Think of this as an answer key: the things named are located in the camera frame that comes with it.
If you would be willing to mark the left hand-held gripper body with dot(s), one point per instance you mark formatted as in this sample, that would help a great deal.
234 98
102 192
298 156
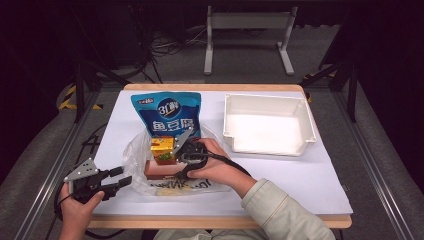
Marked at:
81 171

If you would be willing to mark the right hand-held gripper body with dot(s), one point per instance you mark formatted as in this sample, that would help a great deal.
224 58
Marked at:
193 155

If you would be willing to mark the yellow drink carton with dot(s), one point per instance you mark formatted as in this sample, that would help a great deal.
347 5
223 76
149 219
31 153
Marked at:
161 146

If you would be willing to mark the brown rectangular box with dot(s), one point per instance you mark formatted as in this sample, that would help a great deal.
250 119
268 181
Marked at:
160 170

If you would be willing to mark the clear plastic smiley bag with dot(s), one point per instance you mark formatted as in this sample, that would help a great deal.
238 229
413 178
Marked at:
133 160

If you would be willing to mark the blue snack pouch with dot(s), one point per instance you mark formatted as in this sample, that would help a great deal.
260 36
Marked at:
160 121

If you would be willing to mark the white plastic tray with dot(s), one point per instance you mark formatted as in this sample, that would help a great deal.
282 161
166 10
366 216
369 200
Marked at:
266 133

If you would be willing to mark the person's right hand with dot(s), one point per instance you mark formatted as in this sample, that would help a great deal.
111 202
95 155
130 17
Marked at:
221 171

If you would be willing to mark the person's left hand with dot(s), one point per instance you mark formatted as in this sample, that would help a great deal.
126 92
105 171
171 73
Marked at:
76 216

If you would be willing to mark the person's lap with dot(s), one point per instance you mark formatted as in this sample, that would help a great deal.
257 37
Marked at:
200 235

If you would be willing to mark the yellow black floor tape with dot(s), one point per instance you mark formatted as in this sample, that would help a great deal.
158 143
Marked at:
66 100

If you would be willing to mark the white table mat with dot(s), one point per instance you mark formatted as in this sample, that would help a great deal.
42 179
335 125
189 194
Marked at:
283 180

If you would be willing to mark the aluminium frame rail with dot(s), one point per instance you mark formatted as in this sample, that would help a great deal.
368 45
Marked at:
70 143
373 166

